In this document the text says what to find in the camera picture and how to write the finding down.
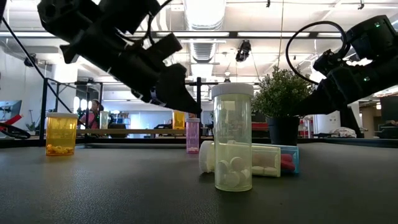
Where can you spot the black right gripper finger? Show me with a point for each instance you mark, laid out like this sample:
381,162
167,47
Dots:
323,102

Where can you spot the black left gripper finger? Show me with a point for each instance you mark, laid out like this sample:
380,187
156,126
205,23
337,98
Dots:
180,90

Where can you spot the orange pill bottle white cap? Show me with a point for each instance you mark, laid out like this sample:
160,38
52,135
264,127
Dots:
61,137
178,122

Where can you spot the pink pill bottle white cap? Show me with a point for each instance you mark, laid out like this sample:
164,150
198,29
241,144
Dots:
192,137

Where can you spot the yellow pill bottle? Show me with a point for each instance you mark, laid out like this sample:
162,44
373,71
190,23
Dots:
104,121

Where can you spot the blue pill bottle red capsules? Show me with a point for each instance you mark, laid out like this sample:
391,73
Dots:
289,161

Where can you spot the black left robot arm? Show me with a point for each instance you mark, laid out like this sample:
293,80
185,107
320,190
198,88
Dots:
77,15

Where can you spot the black covered object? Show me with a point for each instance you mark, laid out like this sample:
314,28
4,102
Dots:
351,124

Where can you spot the white cloth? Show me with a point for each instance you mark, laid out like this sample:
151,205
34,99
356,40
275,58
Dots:
343,132

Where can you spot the black computer monitor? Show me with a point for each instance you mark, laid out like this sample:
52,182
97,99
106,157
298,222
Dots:
388,109

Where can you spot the artificial green plant black pot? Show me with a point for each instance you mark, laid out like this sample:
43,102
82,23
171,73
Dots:
280,93

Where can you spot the person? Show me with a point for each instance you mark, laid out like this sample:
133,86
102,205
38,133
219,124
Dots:
93,119

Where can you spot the black ceiling spotlight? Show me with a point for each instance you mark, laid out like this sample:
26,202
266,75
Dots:
31,60
243,51

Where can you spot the black table mat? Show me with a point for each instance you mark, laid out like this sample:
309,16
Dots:
124,193

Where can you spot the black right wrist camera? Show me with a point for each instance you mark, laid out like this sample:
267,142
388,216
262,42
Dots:
329,60

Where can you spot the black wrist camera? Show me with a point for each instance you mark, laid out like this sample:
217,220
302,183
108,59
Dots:
163,48
329,60

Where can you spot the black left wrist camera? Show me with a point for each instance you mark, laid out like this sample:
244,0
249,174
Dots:
163,48

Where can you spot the wooden shelf black metal frame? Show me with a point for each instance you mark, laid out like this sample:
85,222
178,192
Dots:
140,131

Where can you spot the wall screen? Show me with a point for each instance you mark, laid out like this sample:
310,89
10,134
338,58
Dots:
11,109

